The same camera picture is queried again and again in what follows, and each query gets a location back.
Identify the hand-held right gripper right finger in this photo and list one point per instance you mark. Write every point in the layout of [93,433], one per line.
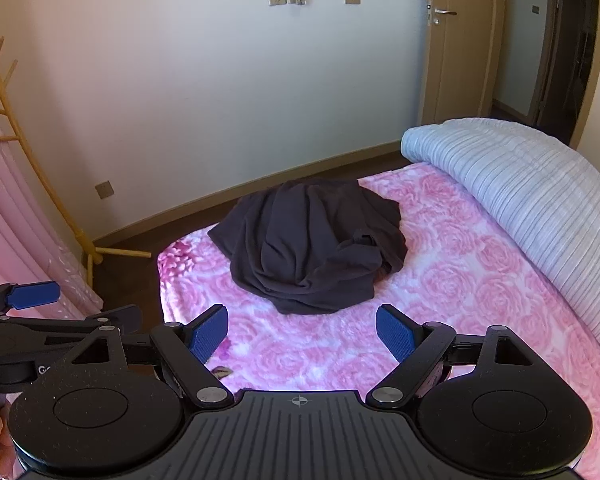
[395,335]

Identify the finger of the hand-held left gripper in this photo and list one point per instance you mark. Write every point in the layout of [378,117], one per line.
[32,295]
[120,315]

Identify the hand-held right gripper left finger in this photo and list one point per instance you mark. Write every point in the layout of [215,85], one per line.
[209,334]

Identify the dark brown sweater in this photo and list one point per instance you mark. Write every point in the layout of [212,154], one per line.
[305,240]

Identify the bamboo coat rack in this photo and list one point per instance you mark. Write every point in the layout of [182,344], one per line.
[87,255]

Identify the pink curtain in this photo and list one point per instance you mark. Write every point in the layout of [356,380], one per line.
[10,210]

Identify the pink rose blanket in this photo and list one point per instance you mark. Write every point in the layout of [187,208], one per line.
[480,285]

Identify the striped pale duvet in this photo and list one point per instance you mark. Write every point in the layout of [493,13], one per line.
[505,185]

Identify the light wooden door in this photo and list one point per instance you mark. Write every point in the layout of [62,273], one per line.
[460,60]

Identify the beige low wall outlet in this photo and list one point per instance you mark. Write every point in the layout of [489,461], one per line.
[104,189]

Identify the dark wooden door frame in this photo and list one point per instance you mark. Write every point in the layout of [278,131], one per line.
[550,60]

